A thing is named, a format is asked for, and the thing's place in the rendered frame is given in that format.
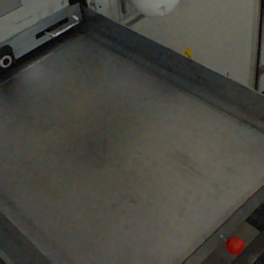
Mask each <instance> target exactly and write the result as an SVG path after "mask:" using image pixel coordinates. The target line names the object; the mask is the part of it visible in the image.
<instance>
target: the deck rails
mask: <svg viewBox="0 0 264 264"><path fill-rule="evenodd" d="M90 13H91V18H92V30H91V31H88V32H86V33H85V36H87V37H89V38H91V39H93V40H95V41H97V42H99V43H100V44H101V45H104V46H105V47H108V48H109V49H111V50H114V51H115V52H116V53H117V54H120V55H123V56H125V57H126V58H127V59H129V60H131V61H133V62H134V63H136V64H139V65H141V66H142V67H144V68H146V69H147V70H149V71H150V72H153V73H156V74H157V75H158V76H159V77H161V78H164V79H166V80H168V81H169V82H171V83H174V84H175V85H176V86H178V87H182V89H184V90H186V91H188V92H189V93H190V94H192V95H194V96H198V97H199V98H200V99H202V100H204V101H206V102H207V103H209V104H212V105H213V106H215V107H217V108H219V109H220V110H222V111H223V112H227V113H228V114H230V115H231V116H233V117H234V118H236V119H238V120H241V121H242V122H244V123H246V124H248V125H249V126H251V127H252V128H254V129H257V130H259V131H261V132H262V133H264V95H263V94H261V93H260V92H257V91H256V90H254V89H252V88H249V87H247V86H245V85H243V84H241V83H240V82H238V81H236V80H233V79H232V78H229V77H227V76H225V75H223V74H222V73H220V72H216V71H215V70H213V69H212V68H209V67H207V66H206V65H204V64H200V63H199V62H197V61H195V60H194V59H191V58H190V57H188V56H186V55H183V54H181V53H179V52H177V51H175V50H174V49H172V48H170V47H167V46H166V45H163V44H161V43H159V42H158V41H156V40H154V39H150V38H149V37H147V36H146V35H143V34H142V33H140V32H138V31H134V30H133V29H131V28H129V27H128V26H126V25H124V24H122V23H120V22H117V21H115V20H113V19H111V18H109V17H108V16H106V15H102V14H101V13H100V12H97V11H95V10H93V9H92V8H90ZM0 227H1V228H2V229H3V230H4V232H5V233H6V234H7V235H8V236H9V237H10V238H11V239H12V241H13V242H15V243H16V244H17V245H18V246H19V247H20V249H21V250H23V251H24V252H25V253H26V254H27V256H28V257H29V258H30V259H31V260H32V261H33V262H34V263H35V264H68V263H67V262H66V261H65V260H64V259H63V258H62V257H61V256H60V255H59V254H58V253H57V252H56V251H55V250H53V248H52V247H51V246H50V245H49V244H48V243H47V242H45V240H44V239H43V238H42V237H41V236H40V235H39V234H37V233H36V231H35V230H34V229H33V228H32V227H31V226H28V224H27V223H26V222H25V221H24V220H23V219H22V218H20V216H19V215H18V214H17V213H16V212H15V211H14V210H12V208H11V207H10V206H9V205H8V204H7V203H6V202H5V201H3V199H2V198H1V197H0Z"/></svg>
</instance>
